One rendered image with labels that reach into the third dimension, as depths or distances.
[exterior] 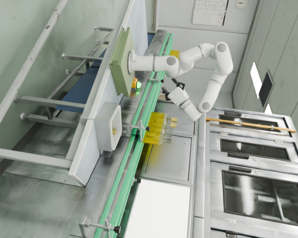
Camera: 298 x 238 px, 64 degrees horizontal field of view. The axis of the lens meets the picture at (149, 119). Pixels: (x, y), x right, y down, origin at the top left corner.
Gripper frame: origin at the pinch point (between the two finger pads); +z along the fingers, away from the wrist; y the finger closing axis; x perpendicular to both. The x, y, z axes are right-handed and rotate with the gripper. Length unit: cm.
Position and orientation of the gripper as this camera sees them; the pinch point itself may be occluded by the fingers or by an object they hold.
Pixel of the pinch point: (168, 83)
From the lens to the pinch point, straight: 152.6
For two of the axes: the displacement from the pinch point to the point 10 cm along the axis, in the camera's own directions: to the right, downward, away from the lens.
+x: -4.4, 3.5, -8.2
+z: -6.4, -7.7, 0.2
